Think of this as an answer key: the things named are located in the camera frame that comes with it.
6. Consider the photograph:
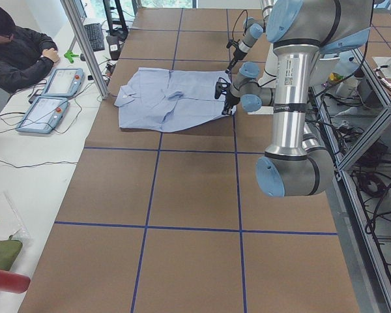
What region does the green folded cloth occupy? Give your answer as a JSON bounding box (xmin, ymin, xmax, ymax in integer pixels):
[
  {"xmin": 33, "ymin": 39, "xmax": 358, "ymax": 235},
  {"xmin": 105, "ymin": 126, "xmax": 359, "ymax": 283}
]
[{"xmin": 0, "ymin": 239, "xmax": 23, "ymax": 271}]

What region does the brown paper table cover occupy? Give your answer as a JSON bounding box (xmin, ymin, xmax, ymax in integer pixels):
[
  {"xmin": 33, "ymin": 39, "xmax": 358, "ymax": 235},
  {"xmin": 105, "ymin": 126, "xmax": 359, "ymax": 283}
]
[{"xmin": 18, "ymin": 7, "xmax": 362, "ymax": 313}]

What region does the light blue striped shirt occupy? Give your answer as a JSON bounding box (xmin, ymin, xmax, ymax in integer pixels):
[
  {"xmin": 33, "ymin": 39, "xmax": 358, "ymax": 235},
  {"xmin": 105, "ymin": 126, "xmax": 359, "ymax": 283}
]
[{"xmin": 114, "ymin": 67, "xmax": 228, "ymax": 133}]

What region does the teach pendant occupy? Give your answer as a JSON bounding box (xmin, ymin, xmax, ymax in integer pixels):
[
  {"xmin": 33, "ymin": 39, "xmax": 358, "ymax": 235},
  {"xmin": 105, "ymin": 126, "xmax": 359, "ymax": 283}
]
[
  {"xmin": 42, "ymin": 68, "xmax": 85, "ymax": 98},
  {"xmin": 16, "ymin": 96, "xmax": 69, "ymax": 134}
]

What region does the upper teach pendant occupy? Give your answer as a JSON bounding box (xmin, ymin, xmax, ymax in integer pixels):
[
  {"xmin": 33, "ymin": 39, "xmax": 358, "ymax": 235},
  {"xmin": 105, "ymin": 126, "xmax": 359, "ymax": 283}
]
[{"xmin": 42, "ymin": 68, "xmax": 85, "ymax": 98}]

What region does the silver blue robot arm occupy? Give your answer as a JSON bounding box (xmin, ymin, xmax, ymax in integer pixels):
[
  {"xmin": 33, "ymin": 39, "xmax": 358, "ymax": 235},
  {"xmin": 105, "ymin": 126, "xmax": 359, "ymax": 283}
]
[
  {"xmin": 225, "ymin": 1, "xmax": 274, "ymax": 74},
  {"xmin": 215, "ymin": 1, "xmax": 374, "ymax": 197}
]

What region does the person's hand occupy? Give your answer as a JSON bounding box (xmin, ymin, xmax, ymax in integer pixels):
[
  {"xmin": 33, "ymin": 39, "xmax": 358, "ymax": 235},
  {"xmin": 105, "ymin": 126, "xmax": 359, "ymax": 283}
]
[{"xmin": 41, "ymin": 48, "xmax": 60, "ymax": 63}]

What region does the aluminium frame post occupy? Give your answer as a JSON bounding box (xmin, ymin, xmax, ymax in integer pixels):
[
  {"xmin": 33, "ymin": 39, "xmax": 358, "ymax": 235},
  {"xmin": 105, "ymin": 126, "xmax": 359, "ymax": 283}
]
[{"xmin": 60, "ymin": 0, "xmax": 109, "ymax": 100}]

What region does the person in black jacket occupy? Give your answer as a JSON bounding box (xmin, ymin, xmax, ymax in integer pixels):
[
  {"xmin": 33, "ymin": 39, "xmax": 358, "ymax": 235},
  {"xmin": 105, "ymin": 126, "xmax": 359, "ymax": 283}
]
[{"xmin": 0, "ymin": 7, "xmax": 58, "ymax": 94}]

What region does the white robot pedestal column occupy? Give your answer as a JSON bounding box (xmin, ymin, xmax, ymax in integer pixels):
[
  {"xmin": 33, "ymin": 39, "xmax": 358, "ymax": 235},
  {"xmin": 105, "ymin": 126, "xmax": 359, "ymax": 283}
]
[{"xmin": 249, "ymin": 44, "xmax": 278, "ymax": 115}]

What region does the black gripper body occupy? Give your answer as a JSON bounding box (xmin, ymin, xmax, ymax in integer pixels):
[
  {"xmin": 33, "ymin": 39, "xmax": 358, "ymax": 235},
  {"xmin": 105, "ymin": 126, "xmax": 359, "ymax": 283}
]
[
  {"xmin": 224, "ymin": 91, "xmax": 240, "ymax": 110},
  {"xmin": 232, "ymin": 48, "xmax": 247, "ymax": 61}
]

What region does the green plastic tool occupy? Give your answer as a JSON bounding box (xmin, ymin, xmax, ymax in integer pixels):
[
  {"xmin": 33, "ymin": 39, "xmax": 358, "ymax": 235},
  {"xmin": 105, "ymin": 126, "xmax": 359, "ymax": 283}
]
[{"xmin": 64, "ymin": 50, "xmax": 80, "ymax": 64}]

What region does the black keyboard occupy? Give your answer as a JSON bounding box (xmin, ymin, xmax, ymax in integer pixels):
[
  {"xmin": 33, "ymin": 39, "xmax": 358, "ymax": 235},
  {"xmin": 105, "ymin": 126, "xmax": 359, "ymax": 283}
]
[{"xmin": 83, "ymin": 23, "xmax": 105, "ymax": 52}]

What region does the red bottle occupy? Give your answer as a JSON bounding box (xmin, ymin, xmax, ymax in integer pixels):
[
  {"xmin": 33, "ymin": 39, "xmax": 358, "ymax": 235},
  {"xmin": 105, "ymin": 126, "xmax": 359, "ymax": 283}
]
[{"xmin": 0, "ymin": 269, "xmax": 31, "ymax": 294}]

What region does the clear plastic bag MiNi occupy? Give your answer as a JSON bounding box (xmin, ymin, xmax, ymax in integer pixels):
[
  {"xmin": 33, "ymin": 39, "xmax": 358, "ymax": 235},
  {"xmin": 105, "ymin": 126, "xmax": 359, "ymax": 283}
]
[{"xmin": 0, "ymin": 192, "xmax": 32, "ymax": 260}]

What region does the black cable on table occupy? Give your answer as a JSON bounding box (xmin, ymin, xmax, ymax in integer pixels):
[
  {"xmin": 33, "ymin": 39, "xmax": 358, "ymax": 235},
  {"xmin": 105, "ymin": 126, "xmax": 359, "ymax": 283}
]
[{"xmin": 0, "ymin": 153, "xmax": 79, "ymax": 170}]

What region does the lower teach pendant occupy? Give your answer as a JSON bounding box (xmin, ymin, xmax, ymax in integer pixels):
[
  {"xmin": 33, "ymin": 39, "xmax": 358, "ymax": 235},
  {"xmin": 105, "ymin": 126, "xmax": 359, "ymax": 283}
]
[{"xmin": 16, "ymin": 96, "xmax": 69, "ymax": 134}]

